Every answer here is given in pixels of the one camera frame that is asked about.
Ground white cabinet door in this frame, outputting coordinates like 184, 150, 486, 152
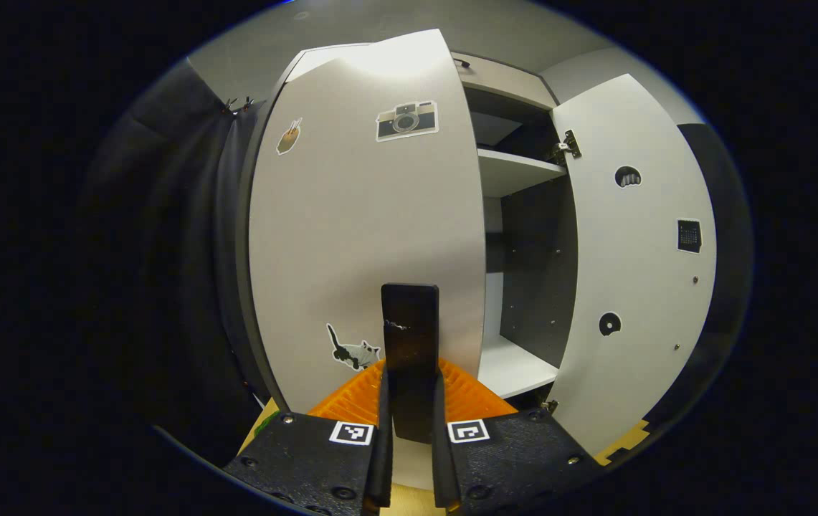
247, 29, 487, 418
543, 74, 718, 456

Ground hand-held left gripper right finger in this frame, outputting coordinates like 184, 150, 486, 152
432, 358, 607, 516

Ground white cabinet shelf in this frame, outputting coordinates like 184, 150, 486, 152
478, 333, 560, 400
478, 148, 567, 198

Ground white cabinet bottom shelf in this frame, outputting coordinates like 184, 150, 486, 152
478, 333, 560, 400

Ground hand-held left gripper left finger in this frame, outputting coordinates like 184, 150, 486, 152
222, 358, 395, 516

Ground black door handle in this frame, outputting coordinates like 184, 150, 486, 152
381, 283, 440, 443

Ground white cabinet drawer front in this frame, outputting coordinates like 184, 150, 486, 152
452, 52, 558, 110

